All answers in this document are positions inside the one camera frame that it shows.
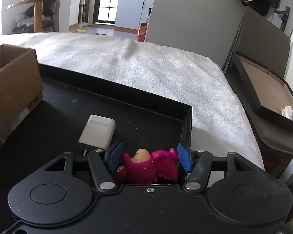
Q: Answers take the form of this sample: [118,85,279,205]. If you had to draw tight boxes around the pink dinosaur figurine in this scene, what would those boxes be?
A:
[117,148,179,184]

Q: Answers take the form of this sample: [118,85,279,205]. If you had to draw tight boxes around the white usb charger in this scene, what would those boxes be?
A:
[78,115,116,156]

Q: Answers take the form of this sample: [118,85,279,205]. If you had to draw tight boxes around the white fluffy blanket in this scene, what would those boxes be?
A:
[0,32,264,168]

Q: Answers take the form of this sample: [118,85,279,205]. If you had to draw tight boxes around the black shallow tray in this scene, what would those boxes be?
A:
[0,65,192,233]

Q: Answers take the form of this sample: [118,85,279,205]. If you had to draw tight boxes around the brown lined black tray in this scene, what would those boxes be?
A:
[231,51,293,132]

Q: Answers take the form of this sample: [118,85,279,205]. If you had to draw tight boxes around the white crumpled tissue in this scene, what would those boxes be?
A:
[281,106,293,121]

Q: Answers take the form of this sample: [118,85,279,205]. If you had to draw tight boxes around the dark chair with tray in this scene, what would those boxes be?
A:
[223,7,293,177]

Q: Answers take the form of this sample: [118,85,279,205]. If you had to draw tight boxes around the brown cardboard box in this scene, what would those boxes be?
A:
[0,44,43,148]

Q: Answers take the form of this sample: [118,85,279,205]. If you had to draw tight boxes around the yellow cloth on floor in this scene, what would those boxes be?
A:
[74,28,86,33]

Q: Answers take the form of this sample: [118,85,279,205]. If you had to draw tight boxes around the orange red carton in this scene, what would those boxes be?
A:
[137,23,147,42]

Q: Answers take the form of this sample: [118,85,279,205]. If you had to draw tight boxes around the white kitchen cabinet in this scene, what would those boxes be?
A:
[114,0,154,34]

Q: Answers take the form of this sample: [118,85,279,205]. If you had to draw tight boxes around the gold round side table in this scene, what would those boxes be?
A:
[7,0,44,33]

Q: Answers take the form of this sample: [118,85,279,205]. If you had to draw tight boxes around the black door handle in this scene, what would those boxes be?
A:
[274,6,291,32]

